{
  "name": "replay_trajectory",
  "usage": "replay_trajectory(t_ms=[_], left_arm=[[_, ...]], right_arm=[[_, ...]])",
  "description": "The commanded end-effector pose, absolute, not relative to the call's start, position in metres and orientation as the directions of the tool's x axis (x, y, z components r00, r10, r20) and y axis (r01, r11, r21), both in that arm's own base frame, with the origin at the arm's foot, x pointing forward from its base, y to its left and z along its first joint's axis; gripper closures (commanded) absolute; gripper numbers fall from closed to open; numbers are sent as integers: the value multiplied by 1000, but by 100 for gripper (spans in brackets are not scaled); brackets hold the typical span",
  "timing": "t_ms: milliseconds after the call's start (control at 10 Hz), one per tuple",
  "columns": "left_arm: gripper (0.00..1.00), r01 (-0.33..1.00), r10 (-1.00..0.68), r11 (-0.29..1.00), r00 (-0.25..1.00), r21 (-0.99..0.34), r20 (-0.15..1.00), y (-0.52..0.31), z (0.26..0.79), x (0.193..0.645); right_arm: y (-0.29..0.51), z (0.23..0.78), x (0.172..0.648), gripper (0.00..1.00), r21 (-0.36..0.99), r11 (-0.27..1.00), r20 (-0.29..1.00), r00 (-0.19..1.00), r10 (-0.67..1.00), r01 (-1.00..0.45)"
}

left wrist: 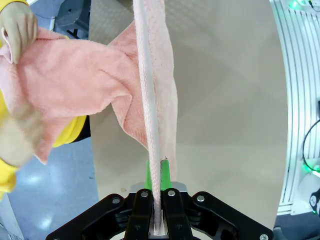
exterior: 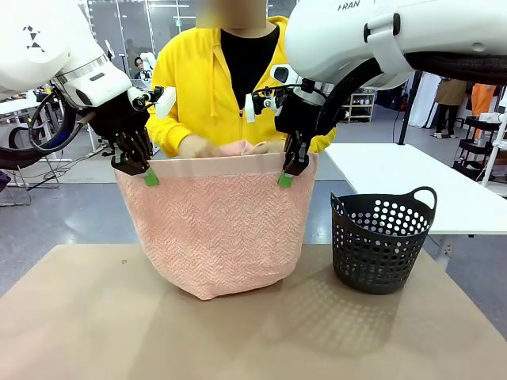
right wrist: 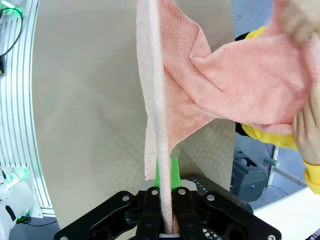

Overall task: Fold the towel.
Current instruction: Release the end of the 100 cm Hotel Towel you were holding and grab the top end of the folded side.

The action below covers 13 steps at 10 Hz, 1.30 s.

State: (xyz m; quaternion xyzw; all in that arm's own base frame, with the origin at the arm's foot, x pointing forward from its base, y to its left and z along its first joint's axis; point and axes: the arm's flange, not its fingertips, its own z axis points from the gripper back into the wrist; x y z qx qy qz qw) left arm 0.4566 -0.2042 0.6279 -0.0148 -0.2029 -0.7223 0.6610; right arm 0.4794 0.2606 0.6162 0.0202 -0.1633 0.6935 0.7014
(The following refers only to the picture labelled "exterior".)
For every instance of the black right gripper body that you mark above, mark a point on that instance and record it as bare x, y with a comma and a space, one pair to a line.
301, 115

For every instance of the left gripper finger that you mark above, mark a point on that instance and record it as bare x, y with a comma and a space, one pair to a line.
142, 154
122, 156

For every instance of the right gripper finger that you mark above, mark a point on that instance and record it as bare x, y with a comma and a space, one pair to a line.
304, 156
288, 166

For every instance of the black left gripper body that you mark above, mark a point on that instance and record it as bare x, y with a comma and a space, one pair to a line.
119, 118

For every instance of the pink towel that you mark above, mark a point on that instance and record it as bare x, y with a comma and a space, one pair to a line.
218, 229

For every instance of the black perforated laundry basket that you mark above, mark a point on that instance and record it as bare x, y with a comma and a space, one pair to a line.
380, 253

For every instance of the person's right forearm yellow sleeve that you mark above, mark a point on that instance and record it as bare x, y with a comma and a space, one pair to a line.
166, 130

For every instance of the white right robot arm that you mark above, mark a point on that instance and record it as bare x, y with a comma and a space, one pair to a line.
336, 39

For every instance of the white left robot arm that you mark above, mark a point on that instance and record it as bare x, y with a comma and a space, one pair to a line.
39, 47

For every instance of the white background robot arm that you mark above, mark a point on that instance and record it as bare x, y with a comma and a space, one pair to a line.
148, 63

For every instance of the person's left forearm yellow sleeve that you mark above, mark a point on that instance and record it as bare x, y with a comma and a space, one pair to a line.
322, 140

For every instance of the person's left hand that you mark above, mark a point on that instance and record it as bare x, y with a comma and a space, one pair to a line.
271, 147

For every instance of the person's right hand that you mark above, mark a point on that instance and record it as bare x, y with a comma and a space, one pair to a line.
198, 148

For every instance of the person with glasses dark hair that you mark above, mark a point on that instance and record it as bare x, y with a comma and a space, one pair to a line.
138, 65

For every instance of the white shoe shelf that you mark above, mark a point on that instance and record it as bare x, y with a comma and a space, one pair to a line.
360, 109

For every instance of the person in yellow hoodie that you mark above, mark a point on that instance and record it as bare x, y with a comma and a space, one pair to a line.
198, 79

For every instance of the white side table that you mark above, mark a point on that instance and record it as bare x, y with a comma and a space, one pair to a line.
396, 166

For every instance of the purple cloth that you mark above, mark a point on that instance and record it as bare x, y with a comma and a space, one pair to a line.
4, 182

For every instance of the person in brown apron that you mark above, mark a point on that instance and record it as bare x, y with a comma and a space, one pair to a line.
451, 95

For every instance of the black rolling cart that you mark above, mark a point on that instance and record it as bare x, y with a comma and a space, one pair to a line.
475, 148

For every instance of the mannequin with orange trousers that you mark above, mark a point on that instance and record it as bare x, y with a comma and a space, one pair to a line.
483, 103

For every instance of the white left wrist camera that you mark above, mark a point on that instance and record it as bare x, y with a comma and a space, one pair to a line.
165, 101

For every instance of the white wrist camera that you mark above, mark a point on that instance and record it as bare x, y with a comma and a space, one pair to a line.
249, 109
165, 101

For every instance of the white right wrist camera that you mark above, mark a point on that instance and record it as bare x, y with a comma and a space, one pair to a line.
249, 109

